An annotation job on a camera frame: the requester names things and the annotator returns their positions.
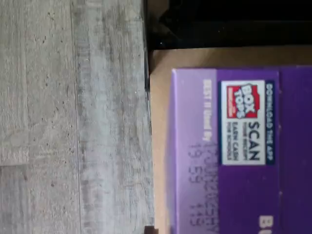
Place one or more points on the brown wooden shelf board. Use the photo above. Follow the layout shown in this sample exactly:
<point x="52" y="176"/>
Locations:
<point x="158" y="146"/>

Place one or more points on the purple box with pink patch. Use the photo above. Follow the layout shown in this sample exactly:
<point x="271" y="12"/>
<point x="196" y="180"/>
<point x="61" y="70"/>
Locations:
<point x="243" y="190"/>

